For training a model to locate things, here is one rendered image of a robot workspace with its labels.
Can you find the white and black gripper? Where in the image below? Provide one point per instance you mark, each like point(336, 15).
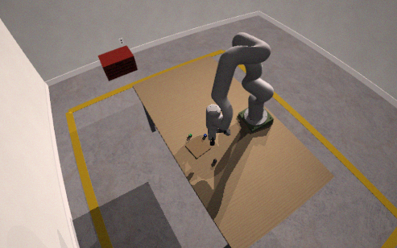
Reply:
point(212, 136)

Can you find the brown flat mat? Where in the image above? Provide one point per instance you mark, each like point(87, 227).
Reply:
point(198, 146)

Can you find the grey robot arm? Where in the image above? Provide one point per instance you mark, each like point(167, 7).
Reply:
point(251, 52)

